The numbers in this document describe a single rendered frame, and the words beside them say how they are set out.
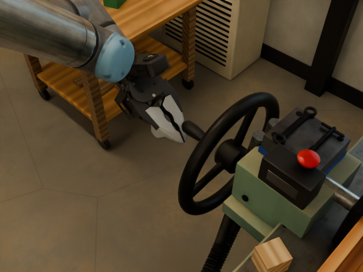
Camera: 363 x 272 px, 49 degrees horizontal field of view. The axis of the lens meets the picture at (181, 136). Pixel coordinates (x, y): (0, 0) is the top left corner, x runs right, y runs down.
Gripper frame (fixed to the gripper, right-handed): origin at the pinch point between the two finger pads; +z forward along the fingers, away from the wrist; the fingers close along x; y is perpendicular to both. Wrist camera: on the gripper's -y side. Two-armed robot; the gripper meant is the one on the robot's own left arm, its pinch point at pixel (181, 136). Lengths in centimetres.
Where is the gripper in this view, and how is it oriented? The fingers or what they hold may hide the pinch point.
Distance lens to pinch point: 74.5
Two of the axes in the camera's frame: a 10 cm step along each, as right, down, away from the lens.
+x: -7.2, 5.2, -4.7
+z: 6.0, 8.0, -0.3
